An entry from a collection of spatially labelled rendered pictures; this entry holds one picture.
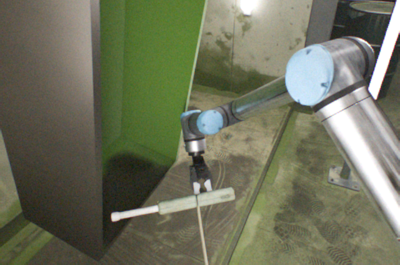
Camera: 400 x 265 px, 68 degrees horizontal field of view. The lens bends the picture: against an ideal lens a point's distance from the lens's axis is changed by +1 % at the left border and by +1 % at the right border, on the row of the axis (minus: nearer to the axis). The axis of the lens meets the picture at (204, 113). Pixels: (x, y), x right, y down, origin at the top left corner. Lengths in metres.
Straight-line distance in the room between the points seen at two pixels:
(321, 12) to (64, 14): 2.25
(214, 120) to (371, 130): 0.61
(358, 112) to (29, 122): 0.81
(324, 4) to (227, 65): 1.01
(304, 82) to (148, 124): 1.01
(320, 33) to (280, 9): 0.39
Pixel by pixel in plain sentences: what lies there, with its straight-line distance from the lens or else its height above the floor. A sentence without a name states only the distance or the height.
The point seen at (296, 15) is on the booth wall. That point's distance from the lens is 2.70.
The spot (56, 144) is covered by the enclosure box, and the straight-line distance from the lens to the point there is 0.90.
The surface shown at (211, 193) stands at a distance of 1.22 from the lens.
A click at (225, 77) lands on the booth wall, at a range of 3.05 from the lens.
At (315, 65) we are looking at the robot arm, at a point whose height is 1.24.
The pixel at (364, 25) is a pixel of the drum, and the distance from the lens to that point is 3.19.
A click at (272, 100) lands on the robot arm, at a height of 1.01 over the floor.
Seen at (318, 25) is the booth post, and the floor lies 0.83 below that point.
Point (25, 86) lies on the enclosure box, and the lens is 0.86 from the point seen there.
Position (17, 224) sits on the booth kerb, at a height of 0.11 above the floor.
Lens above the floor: 1.46
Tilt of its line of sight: 31 degrees down
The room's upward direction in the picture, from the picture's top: straight up
